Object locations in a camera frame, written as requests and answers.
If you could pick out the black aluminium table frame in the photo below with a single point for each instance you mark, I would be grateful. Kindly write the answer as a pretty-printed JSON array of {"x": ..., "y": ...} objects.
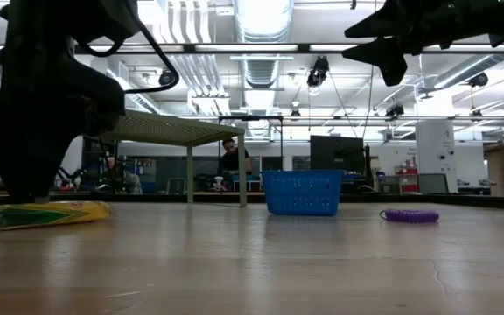
[{"x": 453, "y": 199}]

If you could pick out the silver air duct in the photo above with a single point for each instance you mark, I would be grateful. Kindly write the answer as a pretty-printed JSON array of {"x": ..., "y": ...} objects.
[{"x": 263, "y": 26}]

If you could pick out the blue storage cabinet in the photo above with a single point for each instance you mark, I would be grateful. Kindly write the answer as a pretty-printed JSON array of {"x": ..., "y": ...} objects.
[{"x": 146, "y": 186}]

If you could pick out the green perforated metal shelf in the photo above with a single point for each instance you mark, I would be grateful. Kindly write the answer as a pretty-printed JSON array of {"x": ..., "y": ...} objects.
[{"x": 182, "y": 131}]

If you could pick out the person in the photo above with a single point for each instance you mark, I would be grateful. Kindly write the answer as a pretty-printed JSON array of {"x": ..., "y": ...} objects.
[{"x": 232, "y": 159}]

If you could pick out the white square column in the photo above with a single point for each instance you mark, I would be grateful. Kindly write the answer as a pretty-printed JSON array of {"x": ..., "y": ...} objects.
[{"x": 436, "y": 149}]

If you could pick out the black ceiling light rail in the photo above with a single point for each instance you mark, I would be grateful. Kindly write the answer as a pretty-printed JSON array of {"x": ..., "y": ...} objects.
[{"x": 304, "y": 48}]

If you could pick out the small white object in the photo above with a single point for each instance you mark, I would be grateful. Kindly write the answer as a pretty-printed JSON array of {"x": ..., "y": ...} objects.
[{"x": 219, "y": 180}]

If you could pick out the yellow green crayon box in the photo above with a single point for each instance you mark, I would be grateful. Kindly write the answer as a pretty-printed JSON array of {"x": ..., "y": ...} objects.
[{"x": 51, "y": 215}]

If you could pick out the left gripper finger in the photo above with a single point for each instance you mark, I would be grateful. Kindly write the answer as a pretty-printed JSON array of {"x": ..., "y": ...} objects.
[{"x": 29, "y": 175}]

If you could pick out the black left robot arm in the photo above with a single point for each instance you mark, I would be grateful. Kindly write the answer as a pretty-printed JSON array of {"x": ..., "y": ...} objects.
[{"x": 42, "y": 30}]

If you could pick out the black monitor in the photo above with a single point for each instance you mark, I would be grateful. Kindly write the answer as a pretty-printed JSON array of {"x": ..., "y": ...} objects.
[{"x": 335, "y": 151}]

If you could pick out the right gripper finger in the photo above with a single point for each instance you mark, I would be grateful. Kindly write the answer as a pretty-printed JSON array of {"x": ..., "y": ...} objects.
[
  {"x": 387, "y": 24},
  {"x": 392, "y": 54}
]

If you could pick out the blue plastic basket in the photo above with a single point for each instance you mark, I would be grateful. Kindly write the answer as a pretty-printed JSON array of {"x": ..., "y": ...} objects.
[{"x": 302, "y": 192}]

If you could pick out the purple coil wristband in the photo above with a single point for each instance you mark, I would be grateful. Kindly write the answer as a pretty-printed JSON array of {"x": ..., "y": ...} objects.
[{"x": 409, "y": 215}]

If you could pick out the black ceiling spotlight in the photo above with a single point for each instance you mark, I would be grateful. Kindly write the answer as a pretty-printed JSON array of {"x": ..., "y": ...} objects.
[
  {"x": 318, "y": 72},
  {"x": 394, "y": 110},
  {"x": 166, "y": 79},
  {"x": 478, "y": 79}
]

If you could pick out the red storage drawers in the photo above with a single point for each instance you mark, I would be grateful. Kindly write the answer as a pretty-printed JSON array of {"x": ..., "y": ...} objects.
[{"x": 406, "y": 170}]

